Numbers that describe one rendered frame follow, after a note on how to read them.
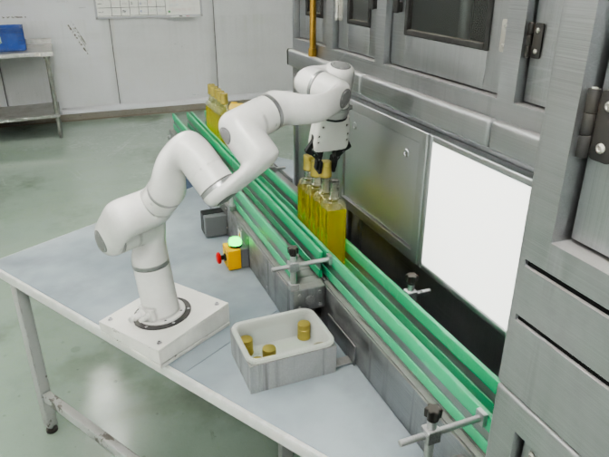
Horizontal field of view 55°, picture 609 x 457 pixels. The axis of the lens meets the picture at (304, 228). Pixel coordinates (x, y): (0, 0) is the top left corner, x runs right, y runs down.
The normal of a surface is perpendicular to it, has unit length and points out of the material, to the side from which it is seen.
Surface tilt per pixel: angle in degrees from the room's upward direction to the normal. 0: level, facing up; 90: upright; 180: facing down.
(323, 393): 0
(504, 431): 90
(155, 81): 90
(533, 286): 90
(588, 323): 90
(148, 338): 5
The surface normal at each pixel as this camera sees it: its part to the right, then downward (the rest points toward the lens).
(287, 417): 0.00, -0.91
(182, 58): 0.37, 0.38
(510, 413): -0.93, 0.15
